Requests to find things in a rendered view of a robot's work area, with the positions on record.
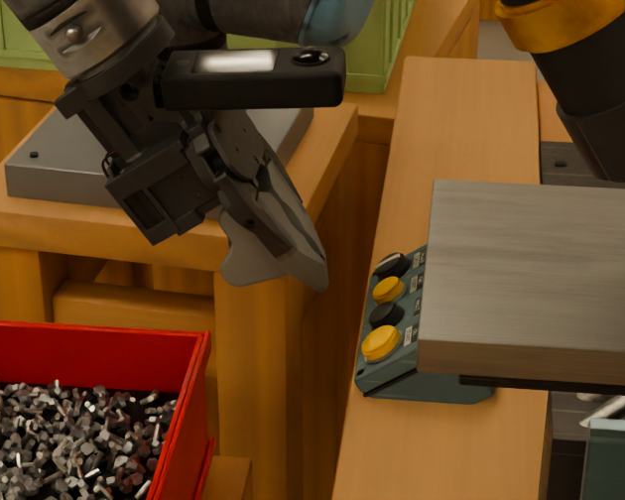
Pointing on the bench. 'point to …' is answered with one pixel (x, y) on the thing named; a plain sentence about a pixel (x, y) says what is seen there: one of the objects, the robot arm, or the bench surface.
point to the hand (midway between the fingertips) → (322, 269)
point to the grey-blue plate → (614, 460)
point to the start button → (380, 342)
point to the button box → (390, 377)
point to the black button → (384, 314)
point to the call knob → (390, 266)
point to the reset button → (387, 290)
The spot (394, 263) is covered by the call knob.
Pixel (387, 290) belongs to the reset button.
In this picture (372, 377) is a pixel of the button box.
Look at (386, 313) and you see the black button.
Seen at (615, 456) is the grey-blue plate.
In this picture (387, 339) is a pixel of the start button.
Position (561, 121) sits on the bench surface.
